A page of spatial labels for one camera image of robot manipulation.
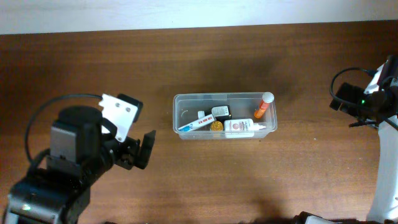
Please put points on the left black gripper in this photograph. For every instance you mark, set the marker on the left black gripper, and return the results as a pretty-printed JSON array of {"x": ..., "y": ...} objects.
[{"x": 131, "y": 152}]

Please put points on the dark syrup bottle white cap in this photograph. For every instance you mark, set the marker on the dark syrup bottle white cap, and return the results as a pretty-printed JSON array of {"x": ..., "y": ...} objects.
[{"x": 220, "y": 113}]

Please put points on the clear white sanitizer bottle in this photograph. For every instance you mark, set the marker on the clear white sanitizer bottle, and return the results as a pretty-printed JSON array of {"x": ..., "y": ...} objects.
[{"x": 241, "y": 128}]

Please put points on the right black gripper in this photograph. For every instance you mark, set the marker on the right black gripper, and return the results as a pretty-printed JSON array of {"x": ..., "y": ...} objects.
[{"x": 343, "y": 97}]

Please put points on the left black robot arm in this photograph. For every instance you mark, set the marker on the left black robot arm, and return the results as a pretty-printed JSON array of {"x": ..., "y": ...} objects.
[{"x": 84, "y": 144}]

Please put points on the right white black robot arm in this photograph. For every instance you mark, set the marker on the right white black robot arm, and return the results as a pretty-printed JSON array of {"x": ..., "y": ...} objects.
[{"x": 384, "y": 205}]

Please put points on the small gold-lidded jar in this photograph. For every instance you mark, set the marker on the small gold-lidded jar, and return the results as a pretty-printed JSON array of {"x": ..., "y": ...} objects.
[{"x": 216, "y": 126}]

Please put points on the clear plastic container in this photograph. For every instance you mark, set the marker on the clear plastic container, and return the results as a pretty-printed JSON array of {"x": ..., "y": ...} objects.
[{"x": 242, "y": 105}]

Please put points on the white Panadol medicine box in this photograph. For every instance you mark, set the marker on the white Panadol medicine box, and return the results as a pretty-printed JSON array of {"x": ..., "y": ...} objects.
[{"x": 197, "y": 124}]

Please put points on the orange tube white cap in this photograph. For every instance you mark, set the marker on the orange tube white cap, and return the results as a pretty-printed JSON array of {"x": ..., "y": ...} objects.
[{"x": 267, "y": 99}]

